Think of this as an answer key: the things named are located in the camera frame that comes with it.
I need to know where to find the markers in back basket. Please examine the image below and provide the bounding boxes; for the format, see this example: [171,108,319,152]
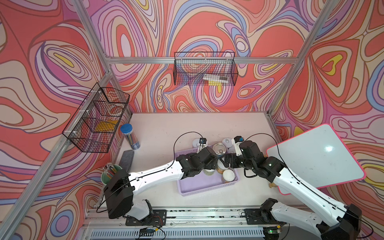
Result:
[203,74,229,86]

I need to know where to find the pink can white lid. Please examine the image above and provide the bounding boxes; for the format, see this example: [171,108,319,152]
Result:
[227,146,236,154]

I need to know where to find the black wire basket back wall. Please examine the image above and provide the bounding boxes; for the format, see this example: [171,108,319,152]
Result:
[173,51,239,87]

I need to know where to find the grey whiteboard eraser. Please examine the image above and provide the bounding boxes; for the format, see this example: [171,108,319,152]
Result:
[119,150,135,173]

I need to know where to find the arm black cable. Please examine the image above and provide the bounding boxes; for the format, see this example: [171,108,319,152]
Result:
[95,131,205,214]
[242,133,374,240]

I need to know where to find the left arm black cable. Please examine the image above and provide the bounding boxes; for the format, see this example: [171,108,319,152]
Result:
[95,131,205,214]

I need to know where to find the black wire basket wall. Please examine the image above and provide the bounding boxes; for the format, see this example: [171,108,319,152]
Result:
[173,51,239,87]
[62,83,130,153]

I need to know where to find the green cup with pencils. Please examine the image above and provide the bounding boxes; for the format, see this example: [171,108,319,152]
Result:
[101,163,122,185]

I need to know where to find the black wire basket left wall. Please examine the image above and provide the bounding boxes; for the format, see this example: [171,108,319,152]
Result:
[62,83,130,153]

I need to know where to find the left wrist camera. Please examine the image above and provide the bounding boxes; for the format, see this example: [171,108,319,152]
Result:
[198,138,207,152]

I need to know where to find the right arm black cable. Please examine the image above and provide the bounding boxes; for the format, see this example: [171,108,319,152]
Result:
[242,133,374,240]

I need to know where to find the orange can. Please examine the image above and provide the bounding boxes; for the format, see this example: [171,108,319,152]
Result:
[222,169,236,184]

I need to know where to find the yellow can white lid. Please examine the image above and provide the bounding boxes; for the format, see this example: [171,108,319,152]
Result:
[222,138,233,149]

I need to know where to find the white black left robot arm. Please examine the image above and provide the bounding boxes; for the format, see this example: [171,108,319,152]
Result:
[104,147,219,223]

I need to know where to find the yellow item in left basket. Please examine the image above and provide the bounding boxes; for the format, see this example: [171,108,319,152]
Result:
[94,120,118,133]

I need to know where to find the lilac plastic basket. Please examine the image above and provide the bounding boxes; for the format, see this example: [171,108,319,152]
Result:
[175,146,240,197]

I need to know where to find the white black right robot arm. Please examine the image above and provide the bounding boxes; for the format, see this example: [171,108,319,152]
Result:
[219,141,362,240]

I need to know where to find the pink framed whiteboard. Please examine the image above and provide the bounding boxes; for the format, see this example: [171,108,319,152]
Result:
[267,124,367,189]

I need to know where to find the blue lid pencil tube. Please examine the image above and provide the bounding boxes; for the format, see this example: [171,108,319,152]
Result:
[120,124,141,150]

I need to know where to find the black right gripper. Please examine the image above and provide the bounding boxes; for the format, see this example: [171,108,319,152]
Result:
[220,152,256,171]

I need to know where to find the blue labelled tin can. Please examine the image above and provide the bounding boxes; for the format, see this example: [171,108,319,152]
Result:
[212,143,227,157]

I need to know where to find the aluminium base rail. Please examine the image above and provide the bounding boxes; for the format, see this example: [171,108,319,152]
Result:
[74,205,340,240]

